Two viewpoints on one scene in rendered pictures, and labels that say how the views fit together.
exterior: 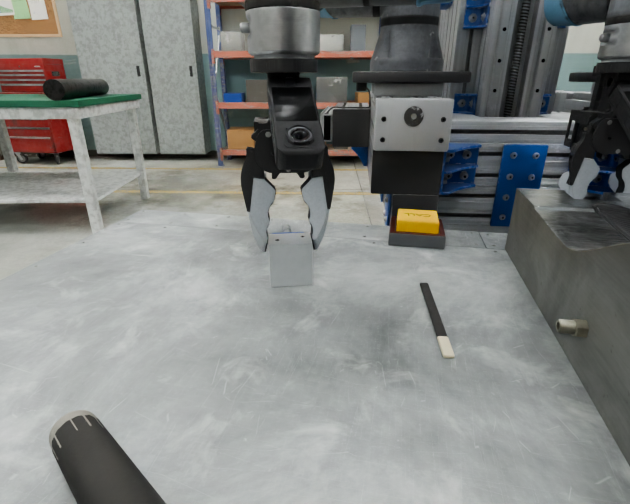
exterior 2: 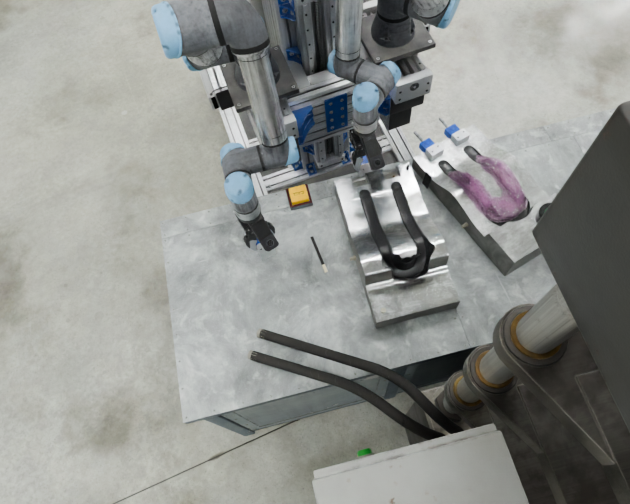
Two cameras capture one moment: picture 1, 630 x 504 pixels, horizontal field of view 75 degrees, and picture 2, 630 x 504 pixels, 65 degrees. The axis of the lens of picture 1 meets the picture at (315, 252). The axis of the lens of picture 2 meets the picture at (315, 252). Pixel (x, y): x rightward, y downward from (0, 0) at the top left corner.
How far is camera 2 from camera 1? 1.30 m
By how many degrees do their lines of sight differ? 43
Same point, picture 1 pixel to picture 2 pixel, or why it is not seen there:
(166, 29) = not seen: outside the picture
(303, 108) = (265, 230)
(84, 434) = (267, 334)
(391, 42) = not seen: hidden behind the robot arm
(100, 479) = (281, 339)
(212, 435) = (284, 319)
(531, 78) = (330, 42)
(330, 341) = (294, 279)
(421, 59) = not seen: hidden behind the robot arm
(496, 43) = (305, 34)
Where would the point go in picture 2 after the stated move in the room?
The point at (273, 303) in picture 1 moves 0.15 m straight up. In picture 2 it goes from (269, 269) to (261, 249)
